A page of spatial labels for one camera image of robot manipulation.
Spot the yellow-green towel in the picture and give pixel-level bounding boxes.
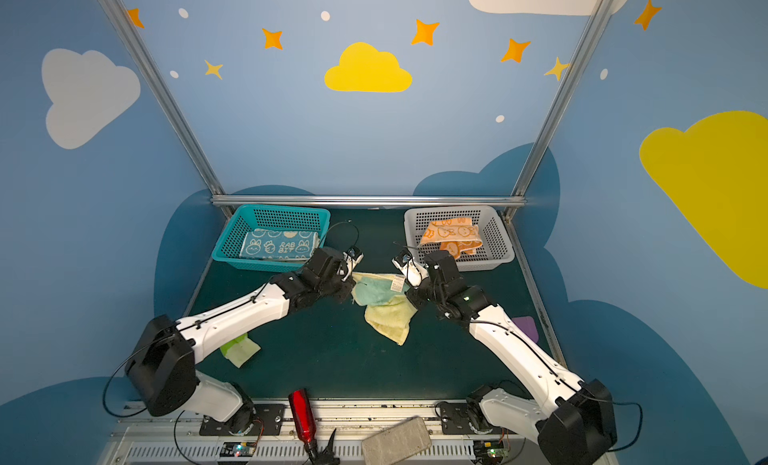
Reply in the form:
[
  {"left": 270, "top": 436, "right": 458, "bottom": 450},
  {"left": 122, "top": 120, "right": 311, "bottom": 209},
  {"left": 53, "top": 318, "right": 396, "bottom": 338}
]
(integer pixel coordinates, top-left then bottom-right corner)
[{"left": 352, "top": 273, "right": 417, "bottom": 346}]

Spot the blue bunny pattern towel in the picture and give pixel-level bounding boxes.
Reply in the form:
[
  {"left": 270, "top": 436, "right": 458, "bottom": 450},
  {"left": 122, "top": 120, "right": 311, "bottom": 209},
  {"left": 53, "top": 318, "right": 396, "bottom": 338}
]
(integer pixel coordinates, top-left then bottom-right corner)
[{"left": 239, "top": 229, "right": 319, "bottom": 262}]

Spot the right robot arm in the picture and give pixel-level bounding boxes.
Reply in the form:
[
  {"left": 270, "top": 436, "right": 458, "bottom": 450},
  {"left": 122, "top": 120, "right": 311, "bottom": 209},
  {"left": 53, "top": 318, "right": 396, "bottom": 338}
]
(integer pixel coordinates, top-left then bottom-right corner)
[{"left": 393, "top": 251, "right": 618, "bottom": 464}]

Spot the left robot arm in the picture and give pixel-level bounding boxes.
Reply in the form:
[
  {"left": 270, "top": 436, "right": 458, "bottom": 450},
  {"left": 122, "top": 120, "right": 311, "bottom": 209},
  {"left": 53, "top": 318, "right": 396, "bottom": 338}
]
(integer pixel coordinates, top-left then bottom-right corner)
[{"left": 124, "top": 246, "right": 363, "bottom": 435}]

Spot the orange patterned towel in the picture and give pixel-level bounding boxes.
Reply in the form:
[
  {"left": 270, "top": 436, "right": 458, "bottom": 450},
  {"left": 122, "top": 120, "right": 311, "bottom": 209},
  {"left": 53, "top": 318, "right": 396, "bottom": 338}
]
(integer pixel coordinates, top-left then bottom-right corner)
[{"left": 419, "top": 217, "right": 483, "bottom": 259}]

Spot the white plastic basket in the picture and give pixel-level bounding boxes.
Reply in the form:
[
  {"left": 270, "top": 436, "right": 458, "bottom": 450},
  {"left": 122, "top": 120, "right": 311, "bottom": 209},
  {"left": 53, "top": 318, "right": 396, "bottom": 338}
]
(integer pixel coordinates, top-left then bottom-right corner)
[{"left": 404, "top": 206, "right": 515, "bottom": 272}]

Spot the purple pad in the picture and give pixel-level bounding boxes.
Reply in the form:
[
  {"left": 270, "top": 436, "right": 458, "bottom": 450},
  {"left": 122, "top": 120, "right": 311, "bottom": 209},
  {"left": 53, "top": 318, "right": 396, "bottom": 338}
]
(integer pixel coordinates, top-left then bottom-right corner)
[{"left": 512, "top": 316, "right": 539, "bottom": 343}]

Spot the yellow-green sticky paper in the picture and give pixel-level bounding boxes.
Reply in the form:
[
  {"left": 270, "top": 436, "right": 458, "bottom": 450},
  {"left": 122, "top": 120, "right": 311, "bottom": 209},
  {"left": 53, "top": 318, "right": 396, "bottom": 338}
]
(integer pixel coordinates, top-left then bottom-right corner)
[{"left": 219, "top": 334, "right": 261, "bottom": 368}]

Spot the red metal bottle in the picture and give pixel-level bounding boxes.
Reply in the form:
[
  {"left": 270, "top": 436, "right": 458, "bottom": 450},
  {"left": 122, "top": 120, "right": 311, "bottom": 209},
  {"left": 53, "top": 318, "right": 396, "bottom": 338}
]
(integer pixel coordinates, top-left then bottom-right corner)
[{"left": 288, "top": 389, "right": 316, "bottom": 445}]

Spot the grey sponge block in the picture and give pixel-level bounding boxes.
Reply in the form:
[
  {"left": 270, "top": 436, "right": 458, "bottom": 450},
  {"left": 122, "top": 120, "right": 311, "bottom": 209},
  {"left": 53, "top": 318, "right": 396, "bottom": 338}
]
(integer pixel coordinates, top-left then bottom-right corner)
[{"left": 361, "top": 417, "right": 432, "bottom": 465}]

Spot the right green circuit board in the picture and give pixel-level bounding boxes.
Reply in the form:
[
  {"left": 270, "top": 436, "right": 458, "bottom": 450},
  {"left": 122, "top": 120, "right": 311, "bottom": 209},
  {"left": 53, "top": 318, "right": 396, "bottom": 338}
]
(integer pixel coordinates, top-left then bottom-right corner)
[{"left": 471, "top": 441, "right": 508, "bottom": 465}]

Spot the green circuit board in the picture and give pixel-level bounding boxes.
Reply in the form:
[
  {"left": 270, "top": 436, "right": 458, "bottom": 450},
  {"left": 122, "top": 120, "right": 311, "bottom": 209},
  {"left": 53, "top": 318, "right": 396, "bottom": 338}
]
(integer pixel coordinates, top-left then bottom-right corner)
[
  {"left": 471, "top": 441, "right": 508, "bottom": 465},
  {"left": 219, "top": 442, "right": 257, "bottom": 458}
]

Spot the black clamp tool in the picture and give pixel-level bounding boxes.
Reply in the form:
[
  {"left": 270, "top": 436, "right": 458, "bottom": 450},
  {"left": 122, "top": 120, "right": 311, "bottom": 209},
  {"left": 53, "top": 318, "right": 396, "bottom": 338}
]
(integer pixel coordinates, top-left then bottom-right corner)
[{"left": 304, "top": 430, "right": 341, "bottom": 465}]

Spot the left green circuit board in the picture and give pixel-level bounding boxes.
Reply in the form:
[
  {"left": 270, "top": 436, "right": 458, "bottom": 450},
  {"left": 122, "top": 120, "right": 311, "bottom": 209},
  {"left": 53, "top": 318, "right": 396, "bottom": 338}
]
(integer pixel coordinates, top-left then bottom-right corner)
[{"left": 219, "top": 442, "right": 257, "bottom": 458}]

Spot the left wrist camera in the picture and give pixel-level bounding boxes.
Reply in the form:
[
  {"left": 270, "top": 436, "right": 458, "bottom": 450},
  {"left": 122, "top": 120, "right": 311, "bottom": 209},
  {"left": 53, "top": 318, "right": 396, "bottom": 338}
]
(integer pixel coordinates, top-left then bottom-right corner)
[{"left": 342, "top": 246, "right": 364, "bottom": 281}]

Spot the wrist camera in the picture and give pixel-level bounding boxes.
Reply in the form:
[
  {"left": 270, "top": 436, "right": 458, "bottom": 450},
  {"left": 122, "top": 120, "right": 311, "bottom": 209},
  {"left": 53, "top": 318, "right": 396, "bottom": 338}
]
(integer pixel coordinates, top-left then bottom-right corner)
[
  {"left": 342, "top": 246, "right": 364, "bottom": 281},
  {"left": 392, "top": 250, "right": 428, "bottom": 288}
]

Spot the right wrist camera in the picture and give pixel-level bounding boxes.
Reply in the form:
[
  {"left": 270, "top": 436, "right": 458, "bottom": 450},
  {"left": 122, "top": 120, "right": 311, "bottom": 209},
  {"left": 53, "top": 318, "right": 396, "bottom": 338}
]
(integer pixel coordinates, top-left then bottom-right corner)
[{"left": 392, "top": 250, "right": 428, "bottom": 288}]

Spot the right aluminium frame post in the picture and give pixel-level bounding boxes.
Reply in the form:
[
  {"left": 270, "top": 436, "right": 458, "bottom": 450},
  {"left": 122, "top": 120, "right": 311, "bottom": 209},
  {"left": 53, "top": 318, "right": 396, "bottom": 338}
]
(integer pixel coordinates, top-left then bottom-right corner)
[{"left": 503, "top": 0, "right": 619, "bottom": 225}]

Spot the aluminium frame post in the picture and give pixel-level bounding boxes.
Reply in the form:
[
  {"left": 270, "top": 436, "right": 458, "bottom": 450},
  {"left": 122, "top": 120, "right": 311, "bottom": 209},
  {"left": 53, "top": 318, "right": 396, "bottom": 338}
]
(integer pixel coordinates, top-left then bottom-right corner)
[
  {"left": 503, "top": 0, "right": 619, "bottom": 225},
  {"left": 97, "top": 0, "right": 226, "bottom": 199}
]

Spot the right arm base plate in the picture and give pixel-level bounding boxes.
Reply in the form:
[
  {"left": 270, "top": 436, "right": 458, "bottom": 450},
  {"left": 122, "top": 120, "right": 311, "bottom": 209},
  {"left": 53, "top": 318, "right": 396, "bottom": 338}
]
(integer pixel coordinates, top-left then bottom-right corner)
[{"left": 435, "top": 401, "right": 502, "bottom": 435}]

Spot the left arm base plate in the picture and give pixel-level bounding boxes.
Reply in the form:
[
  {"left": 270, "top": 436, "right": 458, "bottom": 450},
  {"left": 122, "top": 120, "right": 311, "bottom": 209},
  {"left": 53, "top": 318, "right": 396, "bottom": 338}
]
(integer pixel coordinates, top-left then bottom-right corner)
[{"left": 199, "top": 403, "right": 286, "bottom": 436}]

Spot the left aluminium frame post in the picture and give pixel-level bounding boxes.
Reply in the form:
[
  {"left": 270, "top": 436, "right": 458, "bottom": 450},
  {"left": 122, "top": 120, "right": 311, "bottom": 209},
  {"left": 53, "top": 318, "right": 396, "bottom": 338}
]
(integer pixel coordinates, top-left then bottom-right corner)
[{"left": 97, "top": 0, "right": 226, "bottom": 199}]

